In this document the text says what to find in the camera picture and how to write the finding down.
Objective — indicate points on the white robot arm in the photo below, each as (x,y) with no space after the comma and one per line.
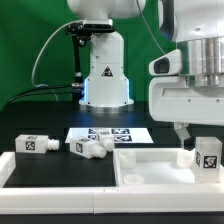
(187,85)

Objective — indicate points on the white square tabletop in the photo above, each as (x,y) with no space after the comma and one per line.
(159,166)

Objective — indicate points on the camera on black stand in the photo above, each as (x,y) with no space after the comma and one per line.
(81,32)

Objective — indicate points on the white marker sheet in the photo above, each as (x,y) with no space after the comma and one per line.
(121,135)

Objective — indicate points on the white U-shaped fence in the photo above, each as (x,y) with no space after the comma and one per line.
(199,197)

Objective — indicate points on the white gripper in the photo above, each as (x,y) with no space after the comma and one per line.
(171,100)

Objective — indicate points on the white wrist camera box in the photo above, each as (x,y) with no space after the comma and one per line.
(167,65)

